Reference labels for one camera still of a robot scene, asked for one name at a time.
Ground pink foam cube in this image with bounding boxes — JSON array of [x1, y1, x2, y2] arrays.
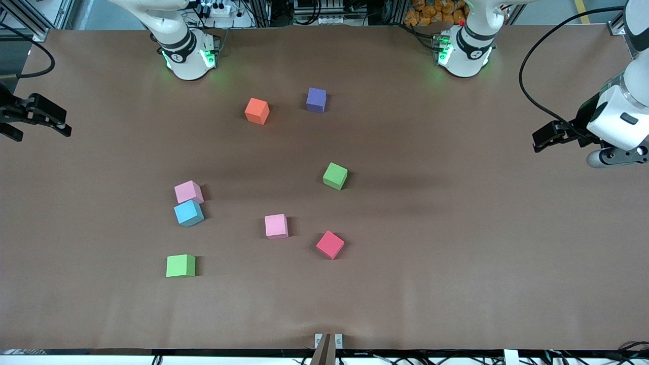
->
[[174, 180, 204, 205], [264, 213, 289, 240]]

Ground blue foam cube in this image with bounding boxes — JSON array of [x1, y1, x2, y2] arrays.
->
[[174, 199, 205, 228]]

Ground green foam cube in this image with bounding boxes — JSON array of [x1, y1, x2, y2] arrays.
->
[[166, 254, 196, 278], [323, 162, 349, 191]]

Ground red foam cube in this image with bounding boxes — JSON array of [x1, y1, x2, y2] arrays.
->
[[316, 230, 345, 260]]

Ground bag of orange items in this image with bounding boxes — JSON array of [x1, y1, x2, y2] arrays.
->
[[405, 0, 468, 27]]

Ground white power strip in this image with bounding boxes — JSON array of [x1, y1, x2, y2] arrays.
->
[[200, 2, 232, 17]]

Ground orange foam cube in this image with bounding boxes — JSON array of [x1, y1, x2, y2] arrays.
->
[[245, 98, 270, 126]]

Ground purple foam cube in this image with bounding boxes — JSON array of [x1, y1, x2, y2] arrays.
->
[[306, 87, 328, 113]]

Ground grey electronics box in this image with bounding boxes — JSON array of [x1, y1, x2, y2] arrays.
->
[[293, 0, 356, 26]]

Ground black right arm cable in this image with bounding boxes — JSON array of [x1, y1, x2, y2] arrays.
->
[[0, 23, 56, 80]]

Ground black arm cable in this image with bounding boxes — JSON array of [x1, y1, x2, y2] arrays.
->
[[0, 23, 56, 80], [518, 6, 625, 136]]

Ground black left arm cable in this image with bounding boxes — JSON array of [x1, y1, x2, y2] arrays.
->
[[518, 6, 625, 136]]

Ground aluminium frame profile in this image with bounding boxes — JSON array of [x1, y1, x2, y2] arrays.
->
[[607, 9, 630, 36], [0, 0, 77, 42]]

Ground aluminium post with bracket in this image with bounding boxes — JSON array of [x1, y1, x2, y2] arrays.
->
[[310, 333, 344, 365]]

